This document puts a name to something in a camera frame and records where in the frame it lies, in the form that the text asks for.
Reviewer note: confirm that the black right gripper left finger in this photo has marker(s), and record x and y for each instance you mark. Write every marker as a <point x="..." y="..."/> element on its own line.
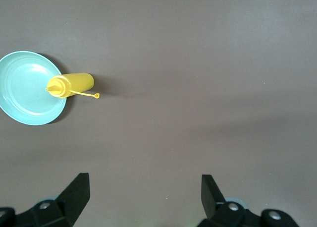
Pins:
<point x="67" y="204"/>

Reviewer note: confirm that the mint green plate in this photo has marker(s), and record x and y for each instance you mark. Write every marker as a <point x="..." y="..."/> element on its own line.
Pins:
<point x="22" y="93"/>

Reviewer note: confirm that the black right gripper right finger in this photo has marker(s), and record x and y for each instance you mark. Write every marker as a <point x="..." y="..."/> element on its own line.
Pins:
<point x="227" y="215"/>

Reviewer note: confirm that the yellow mustard squeeze bottle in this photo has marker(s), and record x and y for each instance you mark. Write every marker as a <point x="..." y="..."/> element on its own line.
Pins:
<point x="76" y="82"/>

